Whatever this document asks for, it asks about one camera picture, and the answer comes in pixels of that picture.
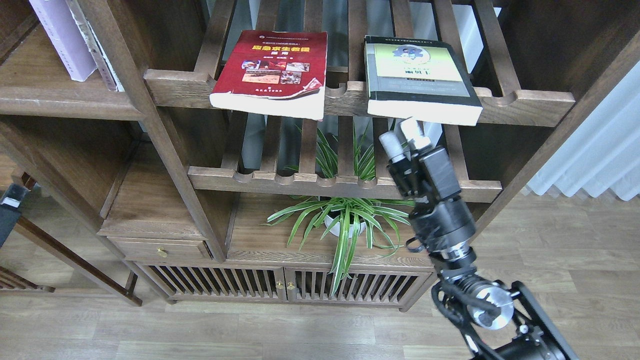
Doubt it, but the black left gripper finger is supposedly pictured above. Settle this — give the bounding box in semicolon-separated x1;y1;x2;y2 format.
0;183;30;248

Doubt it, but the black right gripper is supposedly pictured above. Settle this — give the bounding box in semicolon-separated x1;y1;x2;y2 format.
378;117;476;256

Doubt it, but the green and black book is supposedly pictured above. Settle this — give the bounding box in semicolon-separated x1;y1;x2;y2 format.
365;35;483;126

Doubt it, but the pale purple book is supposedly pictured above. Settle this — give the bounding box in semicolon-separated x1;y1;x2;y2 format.
29;0;98;82

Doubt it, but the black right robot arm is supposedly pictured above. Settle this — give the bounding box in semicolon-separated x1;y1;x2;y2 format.
379;118;578;360

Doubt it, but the green spider plant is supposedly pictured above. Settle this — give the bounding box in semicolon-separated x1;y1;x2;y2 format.
262;125;415;296

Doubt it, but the white plant pot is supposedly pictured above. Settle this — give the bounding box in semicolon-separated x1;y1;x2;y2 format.
324;210;367;238

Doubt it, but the red cover book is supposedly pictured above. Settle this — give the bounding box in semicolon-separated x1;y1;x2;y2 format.
209;30;328;121

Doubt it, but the brass drawer knob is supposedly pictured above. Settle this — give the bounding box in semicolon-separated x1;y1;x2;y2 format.
157;247;169;258

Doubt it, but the worn white standing book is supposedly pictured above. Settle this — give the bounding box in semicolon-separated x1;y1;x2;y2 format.
66;0;125;92

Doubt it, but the dark wooden bookshelf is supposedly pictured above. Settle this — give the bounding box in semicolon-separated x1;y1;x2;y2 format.
1;0;639;312

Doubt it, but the white curtain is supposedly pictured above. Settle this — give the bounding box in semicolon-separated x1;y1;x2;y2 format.
523;64;640;201

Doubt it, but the wooden chair frame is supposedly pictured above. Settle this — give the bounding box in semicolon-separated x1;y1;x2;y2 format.
0;152;143;306

